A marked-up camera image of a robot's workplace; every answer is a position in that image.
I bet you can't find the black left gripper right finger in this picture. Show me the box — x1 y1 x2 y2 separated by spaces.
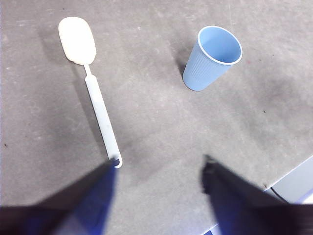
200 154 313 235

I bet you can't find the blue ribbed plastic cup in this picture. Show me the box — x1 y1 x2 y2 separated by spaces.
182 25 243 92

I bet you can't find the grey-handled sponge cup brush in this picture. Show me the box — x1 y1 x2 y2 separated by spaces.
58 16 123 169

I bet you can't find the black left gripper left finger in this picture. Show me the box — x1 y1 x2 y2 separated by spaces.
0 159 119 235

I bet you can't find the black base cable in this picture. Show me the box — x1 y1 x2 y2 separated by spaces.
268 187 291 204

